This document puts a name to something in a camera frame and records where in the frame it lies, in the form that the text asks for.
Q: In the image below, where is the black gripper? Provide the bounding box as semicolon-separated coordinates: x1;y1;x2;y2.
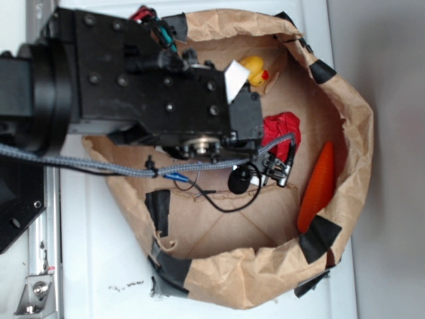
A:
70;8;264;160

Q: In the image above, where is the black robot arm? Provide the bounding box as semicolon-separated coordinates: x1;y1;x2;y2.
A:
1;7;264;160

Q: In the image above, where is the white tape tag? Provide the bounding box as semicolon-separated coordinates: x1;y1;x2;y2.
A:
224;60;250;104

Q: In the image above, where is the yellow rubber duck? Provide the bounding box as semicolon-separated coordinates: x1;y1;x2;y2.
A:
239;56;269;87

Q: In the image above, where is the black foam microphone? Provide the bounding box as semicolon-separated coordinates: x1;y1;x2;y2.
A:
228;166;252;195

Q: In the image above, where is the crumpled red cloth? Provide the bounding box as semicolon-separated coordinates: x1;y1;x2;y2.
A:
261;112;301;161

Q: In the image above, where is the brown paper bag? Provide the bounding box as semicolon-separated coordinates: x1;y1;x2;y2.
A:
82;9;375;312

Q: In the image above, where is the orange toy carrot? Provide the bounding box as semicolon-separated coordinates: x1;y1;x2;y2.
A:
297;141;334;233

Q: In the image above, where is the grey braided cable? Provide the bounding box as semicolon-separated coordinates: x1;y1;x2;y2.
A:
0;132;296;179

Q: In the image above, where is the thin black wire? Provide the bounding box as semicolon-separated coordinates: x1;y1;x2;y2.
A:
42;151;263;213

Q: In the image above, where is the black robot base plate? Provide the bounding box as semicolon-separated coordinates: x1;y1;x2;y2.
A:
1;159;45;254

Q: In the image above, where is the aluminium frame rail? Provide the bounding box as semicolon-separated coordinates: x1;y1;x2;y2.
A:
25;0;64;316

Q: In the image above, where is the silver corner bracket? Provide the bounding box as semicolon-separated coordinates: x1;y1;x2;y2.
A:
13;274;56;318

